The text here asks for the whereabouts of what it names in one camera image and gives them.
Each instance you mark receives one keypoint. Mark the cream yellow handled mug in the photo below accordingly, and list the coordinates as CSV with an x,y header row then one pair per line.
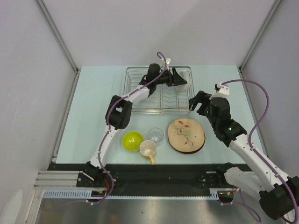
x,y
148,149

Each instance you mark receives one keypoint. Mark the beige bird pattern plate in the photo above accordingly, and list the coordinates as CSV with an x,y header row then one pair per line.
x,y
186,135

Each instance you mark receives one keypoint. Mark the aluminium frame post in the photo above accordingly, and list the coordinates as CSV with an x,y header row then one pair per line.
x,y
57,36
262,30

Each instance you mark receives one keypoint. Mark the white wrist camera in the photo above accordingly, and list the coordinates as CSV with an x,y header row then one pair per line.
x,y
166,63
221,91

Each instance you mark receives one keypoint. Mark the aluminium frame post left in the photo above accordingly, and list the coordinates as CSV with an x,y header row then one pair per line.
x,y
57,36

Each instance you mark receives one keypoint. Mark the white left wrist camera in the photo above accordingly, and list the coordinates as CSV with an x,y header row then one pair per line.
x,y
166,63

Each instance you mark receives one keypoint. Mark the aluminium front rail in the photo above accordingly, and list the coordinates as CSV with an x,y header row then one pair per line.
x,y
56,180

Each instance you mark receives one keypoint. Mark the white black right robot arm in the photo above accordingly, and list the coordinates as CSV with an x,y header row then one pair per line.
x,y
276,192

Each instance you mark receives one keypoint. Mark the metal wire dish rack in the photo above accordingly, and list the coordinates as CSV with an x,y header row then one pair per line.
x,y
165,99

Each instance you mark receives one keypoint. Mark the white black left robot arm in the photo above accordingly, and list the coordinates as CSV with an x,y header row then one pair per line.
x,y
119,111

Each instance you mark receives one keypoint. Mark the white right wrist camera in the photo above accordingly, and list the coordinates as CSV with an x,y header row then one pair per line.
x,y
221,91

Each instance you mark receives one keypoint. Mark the light blue cable duct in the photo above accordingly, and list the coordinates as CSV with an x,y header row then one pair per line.
x,y
67,193

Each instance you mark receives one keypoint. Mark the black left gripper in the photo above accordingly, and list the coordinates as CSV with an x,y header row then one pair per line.
x,y
174,80

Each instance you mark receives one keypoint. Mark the clear glass cup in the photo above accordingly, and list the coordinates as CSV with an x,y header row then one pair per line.
x,y
156,135

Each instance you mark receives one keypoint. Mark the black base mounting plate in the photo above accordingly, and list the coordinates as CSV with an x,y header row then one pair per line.
x,y
152,180

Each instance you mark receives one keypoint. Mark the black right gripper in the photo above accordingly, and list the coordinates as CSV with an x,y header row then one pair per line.
x,y
202,97

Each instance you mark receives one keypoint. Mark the lime green bowl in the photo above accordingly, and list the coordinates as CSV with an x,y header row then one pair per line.
x,y
132,141

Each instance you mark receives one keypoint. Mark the aluminium frame post right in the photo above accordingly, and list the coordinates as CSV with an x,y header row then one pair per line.
x,y
262,30

